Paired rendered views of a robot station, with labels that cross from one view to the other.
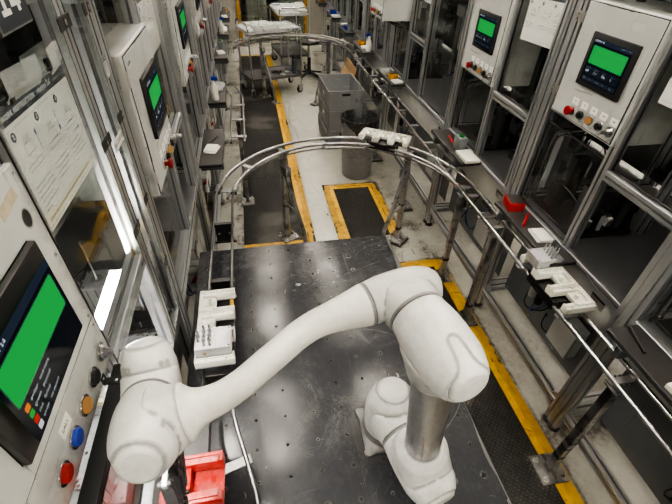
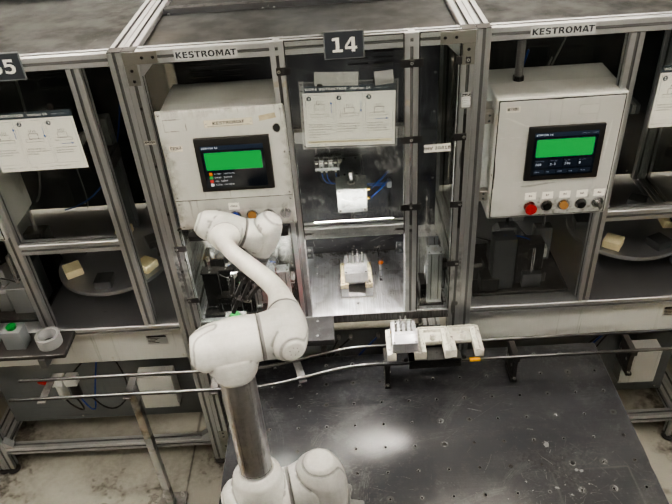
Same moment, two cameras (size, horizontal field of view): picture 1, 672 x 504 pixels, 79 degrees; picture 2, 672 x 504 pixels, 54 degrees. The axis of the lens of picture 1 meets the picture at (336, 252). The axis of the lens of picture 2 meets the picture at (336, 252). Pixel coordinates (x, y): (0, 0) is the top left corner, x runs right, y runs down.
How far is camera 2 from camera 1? 1.92 m
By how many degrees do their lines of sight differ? 77
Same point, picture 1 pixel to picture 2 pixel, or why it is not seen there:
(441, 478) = (232, 490)
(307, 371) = (404, 446)
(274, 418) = (353, 417)
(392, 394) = (312, 457)
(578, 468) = not seen: outside the picture
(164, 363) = (259, 227)
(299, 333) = (260, 274)
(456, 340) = (211, 328)
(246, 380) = (228, 249)
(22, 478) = (200, 192)
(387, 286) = (278, 308)
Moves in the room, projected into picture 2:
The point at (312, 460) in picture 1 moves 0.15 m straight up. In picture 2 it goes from (308, 444) to (304, 417)
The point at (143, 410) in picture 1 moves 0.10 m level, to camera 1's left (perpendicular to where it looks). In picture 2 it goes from (217, 214) to (227, 198)
